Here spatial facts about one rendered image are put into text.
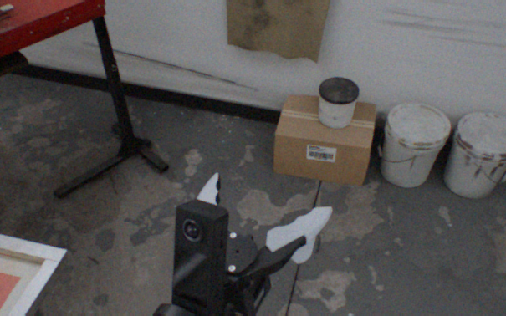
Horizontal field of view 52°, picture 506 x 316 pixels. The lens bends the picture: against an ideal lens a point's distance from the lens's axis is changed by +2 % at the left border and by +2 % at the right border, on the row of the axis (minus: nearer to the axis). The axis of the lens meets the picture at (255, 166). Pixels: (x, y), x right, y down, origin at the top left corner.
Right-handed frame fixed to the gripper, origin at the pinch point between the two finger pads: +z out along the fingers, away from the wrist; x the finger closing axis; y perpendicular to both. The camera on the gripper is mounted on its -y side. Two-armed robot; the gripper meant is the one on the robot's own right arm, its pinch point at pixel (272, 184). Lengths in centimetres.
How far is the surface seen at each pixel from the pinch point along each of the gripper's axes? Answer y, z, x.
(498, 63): 106, 202, 8
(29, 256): 59, 4, -79
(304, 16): 79, 177, -80
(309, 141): 131, 146, -66
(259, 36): 90, 172, -104
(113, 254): 151, 57, -132
